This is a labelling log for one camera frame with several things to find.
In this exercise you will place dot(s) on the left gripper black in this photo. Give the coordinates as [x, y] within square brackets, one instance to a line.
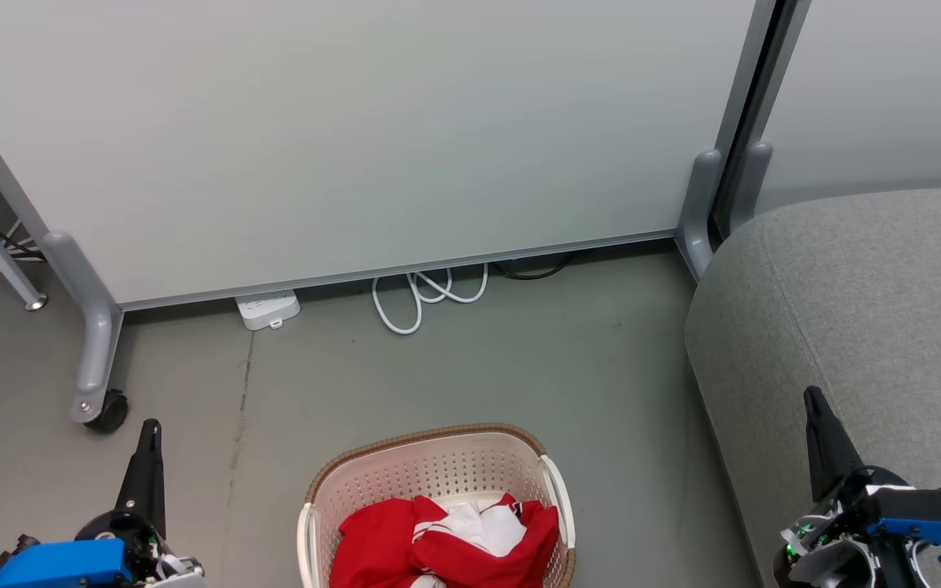
[144, 547]

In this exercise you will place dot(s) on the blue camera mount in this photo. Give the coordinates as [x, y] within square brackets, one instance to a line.
[62, 565]
[936, 531]

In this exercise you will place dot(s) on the right blue camera mount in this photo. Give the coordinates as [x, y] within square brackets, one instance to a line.
[936, 531]

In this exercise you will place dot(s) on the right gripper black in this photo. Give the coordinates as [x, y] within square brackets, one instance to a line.
[846, 506]

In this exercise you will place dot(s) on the cream perforated laundry basket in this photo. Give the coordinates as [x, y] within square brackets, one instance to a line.
[430, 469]

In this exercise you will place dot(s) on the black caster wheel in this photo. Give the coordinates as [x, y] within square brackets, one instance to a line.
[111, 412]

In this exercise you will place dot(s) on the narrow white partition panel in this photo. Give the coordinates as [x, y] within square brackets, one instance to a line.
[879, 90]

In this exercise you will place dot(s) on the red garment with white panel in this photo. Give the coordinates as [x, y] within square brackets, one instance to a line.
[376, 543]

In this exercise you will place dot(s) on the white power strip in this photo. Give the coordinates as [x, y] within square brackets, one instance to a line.
[268, 308]

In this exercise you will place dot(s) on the grey fabric sofa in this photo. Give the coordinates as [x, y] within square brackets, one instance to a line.
[854, 310]

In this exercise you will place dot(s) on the large white partition panel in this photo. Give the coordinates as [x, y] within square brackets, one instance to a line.
[356, 122]

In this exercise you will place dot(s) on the left blue camera mount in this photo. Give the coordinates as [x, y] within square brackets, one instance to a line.
[62, 565]

